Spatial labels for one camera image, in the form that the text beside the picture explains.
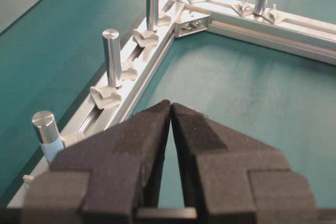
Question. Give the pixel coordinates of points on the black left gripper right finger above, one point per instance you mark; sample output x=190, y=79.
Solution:
x=230, y=177

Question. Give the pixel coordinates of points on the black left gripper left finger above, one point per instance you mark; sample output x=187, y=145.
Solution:
x=105, y=177

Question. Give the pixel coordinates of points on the aluminium post with blue tape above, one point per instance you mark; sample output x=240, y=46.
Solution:
x=51, y=142

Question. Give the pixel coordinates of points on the middle aluminium post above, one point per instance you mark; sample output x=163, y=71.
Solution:
x=111, y=46

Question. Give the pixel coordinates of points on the square aluminium extrusion frame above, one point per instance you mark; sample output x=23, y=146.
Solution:
x=52, y=54

